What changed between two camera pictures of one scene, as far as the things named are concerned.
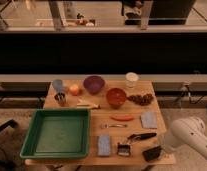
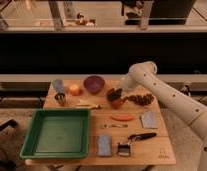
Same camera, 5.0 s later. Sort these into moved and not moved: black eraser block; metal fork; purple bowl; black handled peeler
Moved: black eraser block
Not moved: black handled peeler; purple bowl; metal fork
